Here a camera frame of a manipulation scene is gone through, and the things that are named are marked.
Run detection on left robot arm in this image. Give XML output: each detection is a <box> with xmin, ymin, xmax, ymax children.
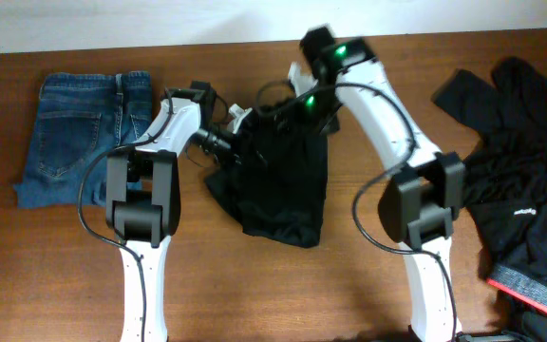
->
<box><xmin>105</xmin><ymin>82</ymin><xmax>253</xmax><ymax>341</ymax></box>

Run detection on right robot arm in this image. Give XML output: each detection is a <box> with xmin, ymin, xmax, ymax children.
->
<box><xmin>266</xmin><ymin>26</ymin><xmax>464</xmax><ymax>341</ymax></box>

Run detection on black trousers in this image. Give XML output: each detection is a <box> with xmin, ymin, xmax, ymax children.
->
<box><xmin>204</xmin><ymin>112</ymin><xmax>329</xmax><ymax>248</ymax></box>

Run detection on grey red-trimmed garment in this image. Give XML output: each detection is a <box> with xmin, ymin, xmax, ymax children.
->
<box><xmin>486</xmin><ymin>265</ymin><xmax>547</xmax><ymax>314</ymax></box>

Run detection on folded blue denim jeans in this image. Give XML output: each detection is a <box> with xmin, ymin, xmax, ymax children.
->
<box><xmin>14</xmin><ymin>71</ymin><xmax>153</xmax><ymax>209</ymax></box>

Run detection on black clothes pile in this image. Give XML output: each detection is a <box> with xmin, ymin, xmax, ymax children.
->
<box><xmin>432</xmin><ymin>57</ymin><xmax>547</xmax><ymax>341</ymax></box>

